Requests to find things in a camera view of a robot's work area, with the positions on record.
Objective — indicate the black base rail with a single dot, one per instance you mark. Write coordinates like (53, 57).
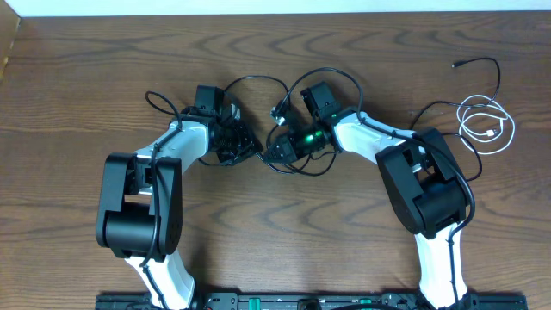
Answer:
(236, 301)

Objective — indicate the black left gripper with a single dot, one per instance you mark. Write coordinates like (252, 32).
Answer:
(250, 146)

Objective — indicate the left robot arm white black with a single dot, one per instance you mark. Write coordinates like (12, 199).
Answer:
(140, 213)

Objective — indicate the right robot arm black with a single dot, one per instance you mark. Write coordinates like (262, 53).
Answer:
(428, 192)

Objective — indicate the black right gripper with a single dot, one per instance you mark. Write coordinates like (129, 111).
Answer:
(288, 150)

